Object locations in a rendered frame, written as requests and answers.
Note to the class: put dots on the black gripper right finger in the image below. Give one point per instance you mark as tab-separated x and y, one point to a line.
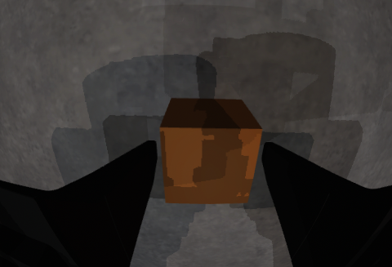
327	221

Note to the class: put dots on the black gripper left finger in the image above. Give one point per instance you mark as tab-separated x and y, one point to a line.
92	222

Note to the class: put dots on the orange-brown block with dark square side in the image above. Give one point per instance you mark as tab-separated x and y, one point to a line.
209	149

